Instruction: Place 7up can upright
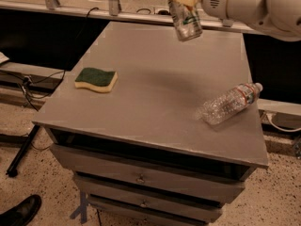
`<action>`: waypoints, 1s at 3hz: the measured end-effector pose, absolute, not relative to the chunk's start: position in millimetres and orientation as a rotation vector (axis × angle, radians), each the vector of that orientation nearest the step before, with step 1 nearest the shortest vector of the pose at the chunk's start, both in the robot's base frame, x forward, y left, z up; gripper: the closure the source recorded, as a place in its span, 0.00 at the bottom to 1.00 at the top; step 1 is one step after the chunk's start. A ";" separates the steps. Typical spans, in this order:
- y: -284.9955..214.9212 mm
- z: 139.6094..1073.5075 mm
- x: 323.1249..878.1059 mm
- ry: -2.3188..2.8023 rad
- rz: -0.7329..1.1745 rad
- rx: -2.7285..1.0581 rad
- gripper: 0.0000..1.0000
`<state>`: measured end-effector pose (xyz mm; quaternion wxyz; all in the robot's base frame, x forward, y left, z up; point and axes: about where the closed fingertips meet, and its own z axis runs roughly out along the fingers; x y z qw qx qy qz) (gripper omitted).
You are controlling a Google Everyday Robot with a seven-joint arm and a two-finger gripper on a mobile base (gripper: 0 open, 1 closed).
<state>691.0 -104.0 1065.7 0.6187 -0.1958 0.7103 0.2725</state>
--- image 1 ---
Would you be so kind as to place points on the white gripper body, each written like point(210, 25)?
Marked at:
point(213, 1)

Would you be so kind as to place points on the black leather shoe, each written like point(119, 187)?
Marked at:
point(23, 213)

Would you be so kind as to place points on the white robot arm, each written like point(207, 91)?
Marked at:
point(280, 19)

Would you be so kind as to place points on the silver 7up soda can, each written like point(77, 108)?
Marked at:
point(186, 20)

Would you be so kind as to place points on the grey drawer cabinet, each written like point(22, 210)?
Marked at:
point(142, 150)

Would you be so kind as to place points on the clear plastic water bottle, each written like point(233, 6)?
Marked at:
point(229, 103)

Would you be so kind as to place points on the black tripod leg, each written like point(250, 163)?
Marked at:
point(12, 169)

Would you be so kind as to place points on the green and yellow sponge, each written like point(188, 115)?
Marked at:
point(96, 80)

